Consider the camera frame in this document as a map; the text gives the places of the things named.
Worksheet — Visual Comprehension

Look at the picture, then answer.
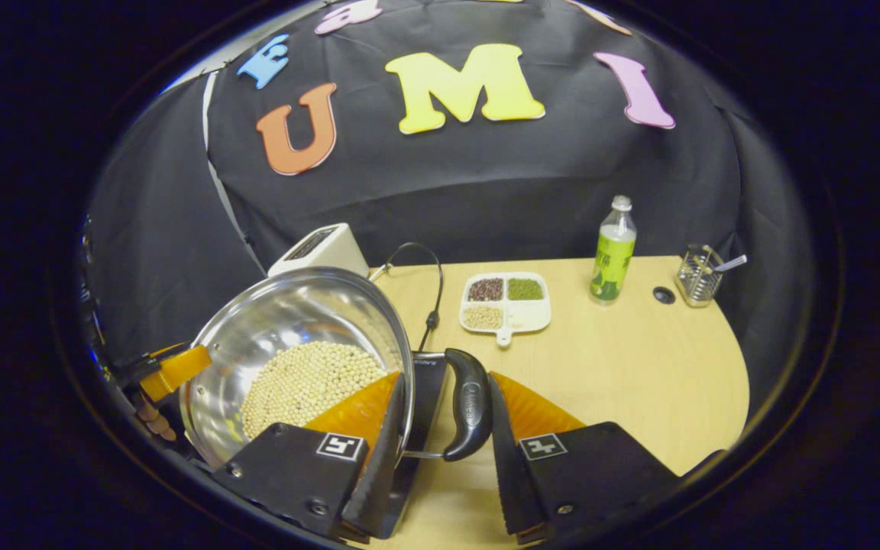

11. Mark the metal wire utensil holder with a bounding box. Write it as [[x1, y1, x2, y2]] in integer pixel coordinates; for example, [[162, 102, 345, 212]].
[[675, 244, 723, 308]]

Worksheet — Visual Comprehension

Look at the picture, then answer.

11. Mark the black backdrop cloth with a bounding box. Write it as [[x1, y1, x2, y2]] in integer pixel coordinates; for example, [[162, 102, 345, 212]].
[[85, 0, 819, 429]]

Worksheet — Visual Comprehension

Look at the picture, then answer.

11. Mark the black power cable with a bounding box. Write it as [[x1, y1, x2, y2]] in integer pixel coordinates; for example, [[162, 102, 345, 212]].
[[370, 242, 445, 352]]

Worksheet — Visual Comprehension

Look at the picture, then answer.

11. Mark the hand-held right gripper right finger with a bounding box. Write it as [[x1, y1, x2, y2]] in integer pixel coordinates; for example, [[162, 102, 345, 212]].
[[486, 370, 681, 545]]

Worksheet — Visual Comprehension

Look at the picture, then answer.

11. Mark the green label drink bottle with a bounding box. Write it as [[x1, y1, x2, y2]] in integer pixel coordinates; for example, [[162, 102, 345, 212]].
[[590, 195, 638, 305]]

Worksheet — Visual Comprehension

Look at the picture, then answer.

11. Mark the pile of soybeans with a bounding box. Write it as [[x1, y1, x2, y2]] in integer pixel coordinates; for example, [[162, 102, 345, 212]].
[[240, 341, 389, 440]]

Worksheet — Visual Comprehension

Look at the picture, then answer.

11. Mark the black induction cooktop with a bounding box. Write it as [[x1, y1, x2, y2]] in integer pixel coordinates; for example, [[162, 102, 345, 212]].
[[379, 353, 450, 535]]

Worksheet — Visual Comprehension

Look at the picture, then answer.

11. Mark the white toaster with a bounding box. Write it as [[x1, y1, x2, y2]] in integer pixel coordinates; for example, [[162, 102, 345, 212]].
[[267, 222, 370, 277]]

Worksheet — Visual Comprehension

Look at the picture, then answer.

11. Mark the stainless steel pot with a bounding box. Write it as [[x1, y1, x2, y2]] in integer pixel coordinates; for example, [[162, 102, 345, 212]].
[[179, 266, 494, 471]]

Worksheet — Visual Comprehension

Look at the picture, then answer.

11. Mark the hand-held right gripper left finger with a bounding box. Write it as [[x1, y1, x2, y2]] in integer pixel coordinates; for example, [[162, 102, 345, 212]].
[[215, 370, 410, 539]]

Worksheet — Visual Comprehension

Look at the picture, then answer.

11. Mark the white divided bean plate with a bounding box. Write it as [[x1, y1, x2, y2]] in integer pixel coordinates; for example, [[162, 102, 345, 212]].
[[459, 272, 552, 348]]

